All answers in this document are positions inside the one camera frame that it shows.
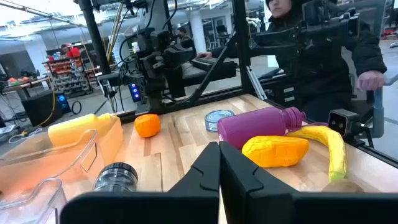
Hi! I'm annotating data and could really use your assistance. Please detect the black box with blue lights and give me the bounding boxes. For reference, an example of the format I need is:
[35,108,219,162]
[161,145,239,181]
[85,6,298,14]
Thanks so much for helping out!
[128,82,143,104]

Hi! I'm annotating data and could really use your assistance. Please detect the wide flat tin can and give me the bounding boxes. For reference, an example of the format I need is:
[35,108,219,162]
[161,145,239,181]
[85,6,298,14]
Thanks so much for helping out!
[204,109,236,133]

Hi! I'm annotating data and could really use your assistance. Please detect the orange translucent bin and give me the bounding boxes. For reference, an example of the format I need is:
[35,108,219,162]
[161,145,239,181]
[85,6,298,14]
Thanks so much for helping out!
[0,117,125,200]

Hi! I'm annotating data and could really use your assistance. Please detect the yellow plastic bottle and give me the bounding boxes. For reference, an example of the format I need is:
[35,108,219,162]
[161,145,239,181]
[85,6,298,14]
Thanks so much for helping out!
[47,113,119,147]

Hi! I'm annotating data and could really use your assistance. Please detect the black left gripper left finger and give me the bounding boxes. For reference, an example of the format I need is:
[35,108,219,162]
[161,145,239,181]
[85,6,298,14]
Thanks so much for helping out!
[60,141,221,224]

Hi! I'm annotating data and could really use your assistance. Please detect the clear bottle with black cap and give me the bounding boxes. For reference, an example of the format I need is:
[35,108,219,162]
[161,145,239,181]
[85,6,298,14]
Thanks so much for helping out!
[92,162,139,192]

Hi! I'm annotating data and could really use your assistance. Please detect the storage shelf rack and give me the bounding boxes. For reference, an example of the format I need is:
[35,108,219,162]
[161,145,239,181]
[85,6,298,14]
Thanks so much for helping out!
[42,57,93,96]

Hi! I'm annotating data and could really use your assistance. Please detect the orange fruit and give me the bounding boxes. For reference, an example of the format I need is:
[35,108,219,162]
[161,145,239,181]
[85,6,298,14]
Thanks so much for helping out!
[134,113,162,139]

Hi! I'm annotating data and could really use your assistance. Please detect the person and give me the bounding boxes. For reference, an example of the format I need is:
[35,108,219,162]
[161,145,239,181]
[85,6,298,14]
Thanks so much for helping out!
[60,43,83,59]
[197,0,389,123]
[178,27,192,43]

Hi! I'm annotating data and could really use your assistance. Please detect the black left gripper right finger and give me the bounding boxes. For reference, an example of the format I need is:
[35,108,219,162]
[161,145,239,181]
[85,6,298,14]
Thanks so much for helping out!
[219,141,398,224]

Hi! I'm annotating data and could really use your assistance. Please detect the clear plastic bin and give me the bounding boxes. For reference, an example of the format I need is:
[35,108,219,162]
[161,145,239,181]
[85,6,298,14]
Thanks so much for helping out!
[0,129,106,200]
[0,177,68,224]

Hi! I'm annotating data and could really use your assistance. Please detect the blue-grey chair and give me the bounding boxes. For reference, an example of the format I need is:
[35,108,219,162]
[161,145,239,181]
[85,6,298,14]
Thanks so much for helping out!
[369,67,398,140]

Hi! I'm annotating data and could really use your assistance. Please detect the magenta plastic bottle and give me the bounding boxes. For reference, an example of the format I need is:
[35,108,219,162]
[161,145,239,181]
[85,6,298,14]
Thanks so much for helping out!
[216,106,307,151]

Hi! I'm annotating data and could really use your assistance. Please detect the black table-level camera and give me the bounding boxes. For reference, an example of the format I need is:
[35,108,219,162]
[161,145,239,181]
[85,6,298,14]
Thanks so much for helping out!
[327,108,363,140]

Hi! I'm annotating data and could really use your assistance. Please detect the black box speaker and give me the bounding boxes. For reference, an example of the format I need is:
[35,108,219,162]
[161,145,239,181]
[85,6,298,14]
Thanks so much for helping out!
[21,89,64,128]

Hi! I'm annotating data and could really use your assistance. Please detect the yellow banana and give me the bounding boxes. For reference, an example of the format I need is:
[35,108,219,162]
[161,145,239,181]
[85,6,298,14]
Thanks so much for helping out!
[285,124,348,183]

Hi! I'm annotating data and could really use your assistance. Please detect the brown kiwi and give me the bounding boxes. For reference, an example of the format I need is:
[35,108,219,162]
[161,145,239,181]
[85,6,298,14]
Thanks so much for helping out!
[321,178,365,194]

